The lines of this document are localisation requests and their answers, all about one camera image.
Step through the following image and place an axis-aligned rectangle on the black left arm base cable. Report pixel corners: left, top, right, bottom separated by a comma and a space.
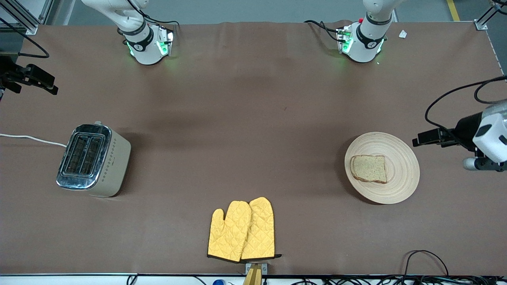
304, 20, 342, 42

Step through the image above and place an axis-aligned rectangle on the round wooden plate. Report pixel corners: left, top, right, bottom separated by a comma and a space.
344, 132, 420, 205

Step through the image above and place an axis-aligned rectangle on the cream chrome two-slot toaster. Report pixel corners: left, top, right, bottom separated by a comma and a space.
56, 122, 132, 198

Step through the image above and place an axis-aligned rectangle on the black right arm base cable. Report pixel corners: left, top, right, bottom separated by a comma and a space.
125, 0, 179, 30

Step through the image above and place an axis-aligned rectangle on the brown toast slice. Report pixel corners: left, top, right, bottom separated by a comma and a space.
350, 155, 387, 184

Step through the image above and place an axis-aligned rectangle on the yellow quilted oven mitt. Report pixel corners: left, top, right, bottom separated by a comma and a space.
241, 197, 282, 260
208, 201, 252, 263

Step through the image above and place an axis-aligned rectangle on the white toaster power cord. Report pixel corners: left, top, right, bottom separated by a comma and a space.
0, 133, 67, 148

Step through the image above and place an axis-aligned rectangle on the black looped cable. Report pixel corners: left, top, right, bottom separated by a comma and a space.
402, 250, 449, 277

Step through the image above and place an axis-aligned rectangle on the white table edge rail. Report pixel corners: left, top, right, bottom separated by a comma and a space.
0, 274, 507, 285

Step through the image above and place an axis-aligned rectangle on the black arm base cable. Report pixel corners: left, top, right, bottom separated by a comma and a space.
125, 0, 179, 30
304, 20, 342, 42

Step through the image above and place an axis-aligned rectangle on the black cable bundle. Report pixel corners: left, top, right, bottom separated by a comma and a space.
293, 275, 507, 285

